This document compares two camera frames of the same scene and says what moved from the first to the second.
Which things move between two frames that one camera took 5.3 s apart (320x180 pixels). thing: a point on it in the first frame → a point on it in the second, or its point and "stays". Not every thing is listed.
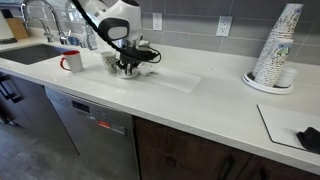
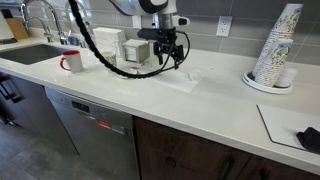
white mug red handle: x=73 y=59 stays
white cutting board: x=284 y=124 stays
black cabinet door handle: x=9 y=90 stays
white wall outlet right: x=224 y=26 stays
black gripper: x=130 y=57 → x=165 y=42
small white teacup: x=147 y=68 → x=194 y=75
